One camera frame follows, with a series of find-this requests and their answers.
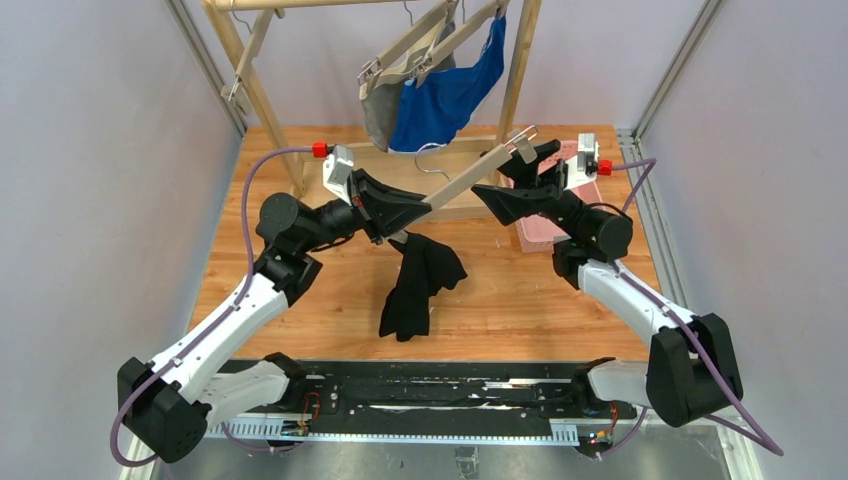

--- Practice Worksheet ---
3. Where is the beige clip hanger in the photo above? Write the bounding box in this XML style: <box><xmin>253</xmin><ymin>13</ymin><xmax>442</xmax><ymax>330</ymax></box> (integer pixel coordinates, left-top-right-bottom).
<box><xmin>357</xmin><ymin>1</ymin><xmax>459</xmax><ymax>96</ymax></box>
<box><xmin>411</xmin><ymin>125</ymin><xmax>539</xmax><ymax>225</ymax></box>
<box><xmin>222</xmin><ymin>8</ymin><xmax>285</xmax><ymax>106</ymax></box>
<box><xmin>413</xmin><ymin>0</ymin><xmax>510</xmax><ymax>87</ymax></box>

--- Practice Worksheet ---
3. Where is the black underwear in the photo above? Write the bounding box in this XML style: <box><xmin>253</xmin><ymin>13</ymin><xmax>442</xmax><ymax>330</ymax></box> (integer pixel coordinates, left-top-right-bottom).
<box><xmin>378</xmin><ymin>233</ymin><xmax>468</xmax><ymax>342</ymax></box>

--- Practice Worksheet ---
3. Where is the grey underwear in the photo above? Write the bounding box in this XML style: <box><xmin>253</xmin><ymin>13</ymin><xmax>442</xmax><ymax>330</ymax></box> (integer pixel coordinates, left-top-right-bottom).
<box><xmin>359</xmin><ymin>20</ymin><xmax>456</xmax><ymax>152</ymax></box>

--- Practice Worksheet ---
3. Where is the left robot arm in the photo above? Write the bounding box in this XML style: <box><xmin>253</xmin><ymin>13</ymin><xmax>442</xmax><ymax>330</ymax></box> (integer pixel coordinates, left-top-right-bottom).
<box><xmin>110</xmin><ymin>170</ymin><xmax>445</xmax><ymax>467</ymax></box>

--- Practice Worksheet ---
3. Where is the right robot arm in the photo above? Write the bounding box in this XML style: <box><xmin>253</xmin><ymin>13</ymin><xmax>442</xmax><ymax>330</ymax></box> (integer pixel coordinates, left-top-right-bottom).
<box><xmin>471</xmin><ymin>141</ymin><xmax>744</xmax><ymax>427</ymax></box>

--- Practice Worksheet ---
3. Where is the blue underwear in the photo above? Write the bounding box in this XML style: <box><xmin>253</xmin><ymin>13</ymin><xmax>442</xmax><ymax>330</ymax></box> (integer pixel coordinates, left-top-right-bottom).
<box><xmin>386</xmin><ymin>17</ymin><xmax>507</xmax><ymax>154</ymax></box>

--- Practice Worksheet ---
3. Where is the beige empty clip hanger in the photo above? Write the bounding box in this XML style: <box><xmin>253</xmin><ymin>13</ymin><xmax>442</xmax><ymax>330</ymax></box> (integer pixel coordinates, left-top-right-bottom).
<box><xmin>222</xmin><ymin>8</ymin><xmax>285</xmax><ymax>106</ymax></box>

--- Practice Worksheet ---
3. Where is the pink perforated plastic basket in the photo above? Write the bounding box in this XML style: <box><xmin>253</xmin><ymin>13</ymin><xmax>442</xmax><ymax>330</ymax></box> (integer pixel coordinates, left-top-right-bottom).
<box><xmin>515</xmin><ymin>139</ymin><xmax>602</xmax><ymax>254</ymax></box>

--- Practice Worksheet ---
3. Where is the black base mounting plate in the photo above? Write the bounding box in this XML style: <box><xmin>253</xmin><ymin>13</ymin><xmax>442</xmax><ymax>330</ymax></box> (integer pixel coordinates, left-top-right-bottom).
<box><xmin>226</xmin><ymin>360</ymin><xmax>639</xmax><ymax>446</ymax></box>

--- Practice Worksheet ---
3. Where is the wooden clothes rack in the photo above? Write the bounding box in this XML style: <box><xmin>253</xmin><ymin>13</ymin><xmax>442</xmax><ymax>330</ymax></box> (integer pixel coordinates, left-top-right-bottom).
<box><xmin>202</xmin><ymin>1</ymin><xmax>540</xmax><ymax>205</ymax></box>

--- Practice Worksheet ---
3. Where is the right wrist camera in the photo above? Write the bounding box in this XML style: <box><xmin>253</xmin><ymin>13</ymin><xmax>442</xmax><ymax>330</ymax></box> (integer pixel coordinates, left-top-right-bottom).
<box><xmin>573</xmin><ymin>133</ymin><xmax>613</xmax><ymax>187</ymax></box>

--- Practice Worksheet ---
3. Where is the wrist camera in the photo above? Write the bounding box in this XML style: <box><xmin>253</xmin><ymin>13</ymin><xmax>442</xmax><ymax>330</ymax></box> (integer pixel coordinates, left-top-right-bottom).
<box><xmin>311</xmin><ymin>142</ymin><xmax>354</xmax><ymax>206</ymax></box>
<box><xmin>573</xmin><ymin>133</ymin><xmax>613</xmax><ymax>187</ymax></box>

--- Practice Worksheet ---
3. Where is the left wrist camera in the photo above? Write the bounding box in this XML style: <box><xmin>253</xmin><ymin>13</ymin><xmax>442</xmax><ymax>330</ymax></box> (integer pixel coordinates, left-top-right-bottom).
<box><xmin>311</xmin><ymin>142</ymin><xmax>354</xmax><ymax>206</ymax></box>

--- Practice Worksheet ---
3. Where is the grey aluminium frame rail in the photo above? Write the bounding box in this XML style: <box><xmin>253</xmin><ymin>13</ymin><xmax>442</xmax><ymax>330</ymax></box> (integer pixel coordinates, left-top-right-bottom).
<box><xmin>616</xmin><ymin>0</ymin><xmax>726</xmax><ymax>307</ymax></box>

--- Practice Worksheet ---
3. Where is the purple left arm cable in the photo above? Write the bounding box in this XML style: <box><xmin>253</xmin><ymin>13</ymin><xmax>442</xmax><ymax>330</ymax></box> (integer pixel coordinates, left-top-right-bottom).
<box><xmin>109</xmin><ymin>145</ymin><xmax>319</xmax><ymax>469</ymax></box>

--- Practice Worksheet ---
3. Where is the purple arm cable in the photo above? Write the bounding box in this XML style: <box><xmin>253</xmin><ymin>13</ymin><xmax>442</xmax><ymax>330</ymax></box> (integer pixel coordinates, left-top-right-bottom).
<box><xmin>599</xmin><ymin>157</ymin><xmax>785</xmax><ymax>458</ymax></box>
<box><xmin>109</xmin><ymin>145</ymin><xmax>319</xmax><ymax>469</ymax></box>

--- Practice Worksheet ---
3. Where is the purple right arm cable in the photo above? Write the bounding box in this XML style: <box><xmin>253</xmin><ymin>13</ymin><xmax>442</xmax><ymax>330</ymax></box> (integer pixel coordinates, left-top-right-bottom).
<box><xmin>599</xmin><ymin>157</ymin><xmax>785</xmax><ymax>458</ymax></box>

